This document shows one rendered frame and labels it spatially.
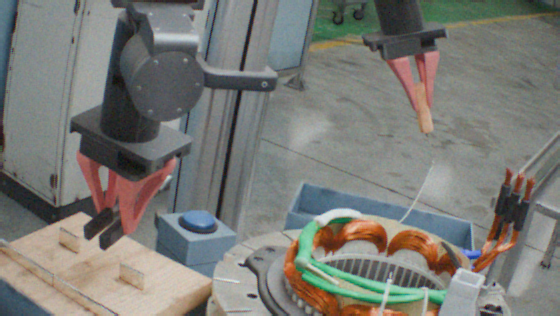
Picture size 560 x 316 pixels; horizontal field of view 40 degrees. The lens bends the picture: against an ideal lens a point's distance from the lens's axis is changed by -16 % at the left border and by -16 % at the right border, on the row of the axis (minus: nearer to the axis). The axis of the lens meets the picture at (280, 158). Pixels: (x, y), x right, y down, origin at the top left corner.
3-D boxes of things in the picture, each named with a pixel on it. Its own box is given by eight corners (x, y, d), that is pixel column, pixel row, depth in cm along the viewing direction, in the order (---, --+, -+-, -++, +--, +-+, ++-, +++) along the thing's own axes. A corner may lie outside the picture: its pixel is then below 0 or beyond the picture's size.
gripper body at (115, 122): (149, 181, 71) (162, 97, 67) (66, 137, 74) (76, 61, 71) (192, 158, 76) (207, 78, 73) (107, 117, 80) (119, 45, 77)
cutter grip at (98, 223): (89, 242, 76) (88, 229, 75) (83, 238, 76) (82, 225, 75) (114, 222, 79) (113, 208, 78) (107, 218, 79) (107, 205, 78)
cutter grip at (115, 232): (104, 252, 75) (104, 239, 74) (98, 248, 76) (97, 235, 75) (129, 231, 78) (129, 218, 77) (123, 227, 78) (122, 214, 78)
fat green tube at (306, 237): (303, 279, 75) (307, 260, 75) (262, 264, 77) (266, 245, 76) (362, 226, 88) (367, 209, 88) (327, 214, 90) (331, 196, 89)
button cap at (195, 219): (220, 228, 107) (221, 221, 106) (193, 232, 104) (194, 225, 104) (202, 214, 109) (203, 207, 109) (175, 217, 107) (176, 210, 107)
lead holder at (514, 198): (520, 233, 81) (530, 202, 79) (488, 221, 82) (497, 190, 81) (525, 221, 84) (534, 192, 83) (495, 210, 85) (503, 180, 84)
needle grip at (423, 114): (434, 131, 105) (424, 83, 103) (422, 134, 105) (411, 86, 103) (431, 128, 106) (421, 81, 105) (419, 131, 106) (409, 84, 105)
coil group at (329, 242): (307, 280, 84) (317, 242, 82) (291, 273, 84) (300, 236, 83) (332, 258, 89) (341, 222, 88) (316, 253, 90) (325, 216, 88)
